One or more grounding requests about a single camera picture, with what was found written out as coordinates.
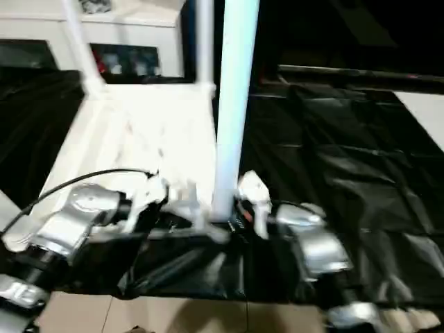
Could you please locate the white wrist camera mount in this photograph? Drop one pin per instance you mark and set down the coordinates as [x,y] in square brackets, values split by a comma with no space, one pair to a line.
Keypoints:
[145,197]
[256,189]

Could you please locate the white plastic table top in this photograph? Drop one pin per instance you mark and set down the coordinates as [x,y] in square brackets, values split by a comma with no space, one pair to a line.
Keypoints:
[138,138]

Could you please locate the white flat board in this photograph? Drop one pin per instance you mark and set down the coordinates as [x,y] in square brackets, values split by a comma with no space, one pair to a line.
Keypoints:
[426,114]

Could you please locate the grey object on cabinet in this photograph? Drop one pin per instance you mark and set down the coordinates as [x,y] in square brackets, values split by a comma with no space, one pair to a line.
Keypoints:
[93,5]

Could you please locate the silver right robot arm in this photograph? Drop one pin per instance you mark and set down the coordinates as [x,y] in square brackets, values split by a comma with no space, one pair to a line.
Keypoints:
[319,246]

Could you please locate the black plastic mat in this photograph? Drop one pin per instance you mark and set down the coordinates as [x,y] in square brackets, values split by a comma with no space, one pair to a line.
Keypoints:
[347,173]

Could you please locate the red carton behind glass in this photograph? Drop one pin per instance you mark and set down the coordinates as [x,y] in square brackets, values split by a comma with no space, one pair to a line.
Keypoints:
[100,64]

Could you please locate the white glass-door cabinet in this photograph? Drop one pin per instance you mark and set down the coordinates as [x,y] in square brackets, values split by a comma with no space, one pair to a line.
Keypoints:
[138,31]

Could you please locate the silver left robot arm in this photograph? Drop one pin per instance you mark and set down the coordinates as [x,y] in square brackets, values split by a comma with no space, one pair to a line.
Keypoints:
[76,211]

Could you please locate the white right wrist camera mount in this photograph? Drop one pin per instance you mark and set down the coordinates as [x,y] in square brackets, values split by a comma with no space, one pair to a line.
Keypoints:
[256,189]

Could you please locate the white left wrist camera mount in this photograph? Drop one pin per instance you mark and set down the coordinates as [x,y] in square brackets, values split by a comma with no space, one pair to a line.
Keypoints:
[145,197]

